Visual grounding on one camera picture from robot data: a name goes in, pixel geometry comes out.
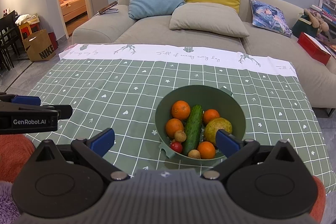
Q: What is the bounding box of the brown longan fruit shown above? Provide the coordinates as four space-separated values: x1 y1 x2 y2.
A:
174 130 187 143
187 149 201 159

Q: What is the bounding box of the green cucumber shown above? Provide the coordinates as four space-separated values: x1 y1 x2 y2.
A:
183 105 203 156

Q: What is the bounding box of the small red fruit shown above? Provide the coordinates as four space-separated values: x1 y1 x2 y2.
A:
170 141 183 153

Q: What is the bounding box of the grey fabric sofa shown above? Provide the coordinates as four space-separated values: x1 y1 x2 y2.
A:
72 0 335 109

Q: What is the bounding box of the brown Nike paper bag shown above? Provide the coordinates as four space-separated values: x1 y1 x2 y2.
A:
23 29 55 62

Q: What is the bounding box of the yellow green pear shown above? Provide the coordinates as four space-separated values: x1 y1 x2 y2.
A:
204 117 234 147

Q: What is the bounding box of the red box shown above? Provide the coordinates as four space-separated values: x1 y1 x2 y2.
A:
298 32 331 65

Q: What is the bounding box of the blue patterned cushion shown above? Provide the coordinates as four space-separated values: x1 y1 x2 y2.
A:
249 0 292 37

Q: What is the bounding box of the orange mandarin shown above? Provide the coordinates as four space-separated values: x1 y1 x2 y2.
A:
171 100 191 121
165 118 184 139
197 141 216 159
203 109 221 124

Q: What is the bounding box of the green plastic bowl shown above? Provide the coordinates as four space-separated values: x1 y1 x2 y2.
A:
155 85 246 162

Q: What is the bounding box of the green checked tablecloth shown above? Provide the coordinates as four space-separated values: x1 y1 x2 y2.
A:
28 44 335 192

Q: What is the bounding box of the dark green bag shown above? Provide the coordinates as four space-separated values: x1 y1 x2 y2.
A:
291 13 318 38

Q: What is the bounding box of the black dining chair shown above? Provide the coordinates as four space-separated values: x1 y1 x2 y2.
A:
1 11 21 71

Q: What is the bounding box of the beige cushion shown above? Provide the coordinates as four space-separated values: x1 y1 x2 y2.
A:
169 2 249 38

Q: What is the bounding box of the tablet on sofa arm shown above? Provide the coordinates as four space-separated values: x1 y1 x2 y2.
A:
96 1 119 15

